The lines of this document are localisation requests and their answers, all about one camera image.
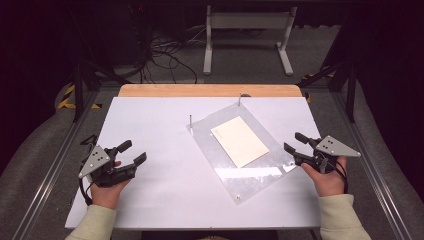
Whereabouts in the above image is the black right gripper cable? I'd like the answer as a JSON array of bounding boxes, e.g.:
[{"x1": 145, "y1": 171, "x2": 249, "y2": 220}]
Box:
[{"x1": 334, "y1": 159, "x2": 350, "y2": 195}]

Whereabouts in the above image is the bundle of black floor cables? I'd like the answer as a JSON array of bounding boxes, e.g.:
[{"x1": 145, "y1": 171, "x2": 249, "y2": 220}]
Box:
[{"x1": 128, "y1": 6, "x2": 199, "y2": 84}]

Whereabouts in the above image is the person's left hand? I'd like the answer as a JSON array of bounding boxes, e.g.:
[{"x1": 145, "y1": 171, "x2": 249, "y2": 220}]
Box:
[{"x1": 89, "y1": 179, "x2": 132, "y2": 210}]

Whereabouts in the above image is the wooden table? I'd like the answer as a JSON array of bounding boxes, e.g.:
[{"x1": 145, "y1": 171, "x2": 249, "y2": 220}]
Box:
[{"x1": 118, "y1": 83, "x2": 304, "y2": 98}]

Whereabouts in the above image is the clear acrylic photo frame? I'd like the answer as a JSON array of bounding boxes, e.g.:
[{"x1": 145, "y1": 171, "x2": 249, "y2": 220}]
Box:
[{"x1": 186, "y1": 94, "x2": 298, "y2": 205}]

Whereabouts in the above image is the white board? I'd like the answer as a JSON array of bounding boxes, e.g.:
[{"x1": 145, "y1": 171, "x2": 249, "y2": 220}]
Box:
[{"x1": 64, "y1": 96, "x2": 334, "y2": 231}]

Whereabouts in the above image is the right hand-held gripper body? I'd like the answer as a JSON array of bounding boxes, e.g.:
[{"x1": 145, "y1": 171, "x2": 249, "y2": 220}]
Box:
[{"x1": 294, "y1": 134, "x2": 362, "y2": 175}]

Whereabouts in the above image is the photo card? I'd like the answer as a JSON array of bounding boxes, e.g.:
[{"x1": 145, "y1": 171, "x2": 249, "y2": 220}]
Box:
[{"x1": 210, "y1": 115, "x2": 270, "y2": 169}]

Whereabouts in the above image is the grey metal rail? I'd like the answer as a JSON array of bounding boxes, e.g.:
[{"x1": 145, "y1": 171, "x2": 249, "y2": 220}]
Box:
[
  {"x1": 329, "y1": 89, "x2": 414, "y2": 240},
  {"x1": 11, "y1": 89, "x2": 101, "y2": 240}
]

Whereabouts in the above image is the person's right hand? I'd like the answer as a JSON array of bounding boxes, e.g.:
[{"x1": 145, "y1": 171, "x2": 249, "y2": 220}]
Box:
[{"x1": 300, "y1": 156, "x2": 348, "y2": 198}]

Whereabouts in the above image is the yellow black floor tape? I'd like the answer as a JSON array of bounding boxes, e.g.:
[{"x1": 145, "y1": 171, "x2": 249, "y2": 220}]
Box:
[
  {"x1": 301, "y1": 66, "x2": 334, "y2": 81},
  {"x1": 57, "y1": 83, "x2": 103, "y2": 110}
]

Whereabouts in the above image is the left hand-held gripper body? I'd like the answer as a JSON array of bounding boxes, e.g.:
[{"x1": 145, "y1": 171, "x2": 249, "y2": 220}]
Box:
[{"x1": 77, "y1": 144, "x2": 138, "y2": 188}]

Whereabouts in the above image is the white metal stand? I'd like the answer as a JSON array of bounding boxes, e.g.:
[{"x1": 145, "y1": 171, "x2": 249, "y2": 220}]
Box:
[{"x1": 203, "y1": 4, "x2": 298, "y2": 77}]

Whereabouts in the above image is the black metal stand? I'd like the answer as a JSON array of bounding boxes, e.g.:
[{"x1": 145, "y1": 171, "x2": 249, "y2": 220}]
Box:
[
  {"x1": 298, "y1": 19, "x2": 359, "y2": 123},
  {"x1": 68, "y1": 59, "x2": 131, "y2": 123}
]

